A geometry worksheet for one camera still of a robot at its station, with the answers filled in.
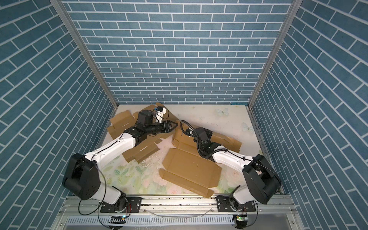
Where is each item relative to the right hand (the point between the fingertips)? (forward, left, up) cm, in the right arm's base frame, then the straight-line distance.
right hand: (206, 127), depth 87 cm
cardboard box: (-19, +12, -17) cm, 28 cm away
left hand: (-4, +18, +6) cm, 19 cm away
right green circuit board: (-42, -21, -20) cm, 51 cm away
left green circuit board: (-49, +43, -18) cm, 67 cm away
